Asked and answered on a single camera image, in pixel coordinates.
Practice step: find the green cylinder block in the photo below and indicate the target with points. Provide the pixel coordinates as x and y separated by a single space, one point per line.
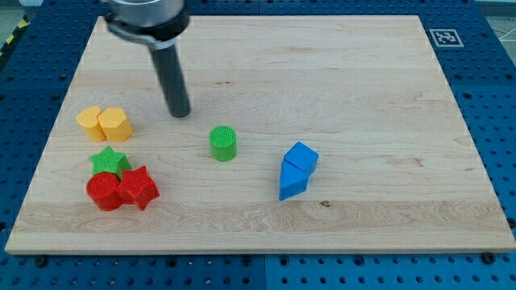
223 143

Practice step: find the blue cube block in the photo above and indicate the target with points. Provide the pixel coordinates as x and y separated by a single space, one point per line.
302 157

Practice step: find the blue triangle block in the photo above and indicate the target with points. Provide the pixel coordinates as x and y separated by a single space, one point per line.
293 181

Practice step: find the wooden board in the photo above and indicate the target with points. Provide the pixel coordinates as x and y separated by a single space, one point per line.
397 171

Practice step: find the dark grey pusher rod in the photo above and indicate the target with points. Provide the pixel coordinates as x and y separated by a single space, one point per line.
170 75

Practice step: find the red star block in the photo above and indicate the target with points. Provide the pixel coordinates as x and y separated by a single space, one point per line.
137 188

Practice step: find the yellow hexagon block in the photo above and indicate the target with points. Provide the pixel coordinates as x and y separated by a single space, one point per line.
115 124

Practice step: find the green star block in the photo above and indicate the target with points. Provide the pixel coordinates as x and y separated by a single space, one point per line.
111 161

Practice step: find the red cylinder block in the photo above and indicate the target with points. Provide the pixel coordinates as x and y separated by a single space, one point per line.
101 188

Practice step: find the yellow rounded block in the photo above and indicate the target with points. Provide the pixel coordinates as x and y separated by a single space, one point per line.
88 121

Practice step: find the white fiducial marker tag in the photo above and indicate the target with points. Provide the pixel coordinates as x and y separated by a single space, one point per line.
446 38

